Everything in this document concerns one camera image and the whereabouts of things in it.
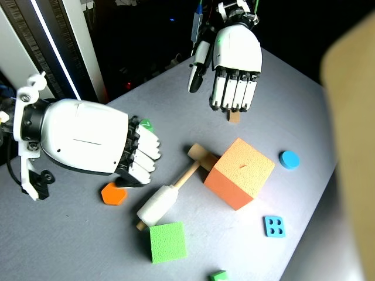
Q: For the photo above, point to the grey table cloth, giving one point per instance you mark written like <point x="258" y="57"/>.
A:
<point x="73" y="234"/>

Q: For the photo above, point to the small green cube marked Y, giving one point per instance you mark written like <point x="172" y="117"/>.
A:
<point x="218" y="276"/>

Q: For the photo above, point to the large green foam cube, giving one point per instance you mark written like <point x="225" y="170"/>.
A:
<point x="168" y="243"/>

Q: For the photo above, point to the blue square four-hole block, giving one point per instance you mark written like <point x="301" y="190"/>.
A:
<point x="268" y="231"/>

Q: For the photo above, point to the beige blurred post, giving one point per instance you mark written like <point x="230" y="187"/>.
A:
<point x="354" y="146"/>

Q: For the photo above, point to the wooden mallet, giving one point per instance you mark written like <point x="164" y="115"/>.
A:
<point x="158" y="205"/>

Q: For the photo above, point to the small green cube marked 7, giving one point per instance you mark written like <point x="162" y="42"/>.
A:
<point x="147" y="126"/>

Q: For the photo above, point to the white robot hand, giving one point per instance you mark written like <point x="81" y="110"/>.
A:
<point x="237" y="49"/>
<point x="85" y="134"/>

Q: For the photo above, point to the large orange foam cube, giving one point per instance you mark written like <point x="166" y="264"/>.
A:
<point x="228" y="187"/>

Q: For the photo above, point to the white pillar with light strip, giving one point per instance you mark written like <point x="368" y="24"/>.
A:
<point x="82" y="44"/>

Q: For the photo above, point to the brown wooden plank block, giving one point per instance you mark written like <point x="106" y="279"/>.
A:
<point x="234" y="117"/>

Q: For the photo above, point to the orange hexagon block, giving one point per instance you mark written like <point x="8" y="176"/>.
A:
<point x="114" y="194"/>

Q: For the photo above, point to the blue round disc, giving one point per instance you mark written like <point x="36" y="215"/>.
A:
<point x="289" y="159"/>

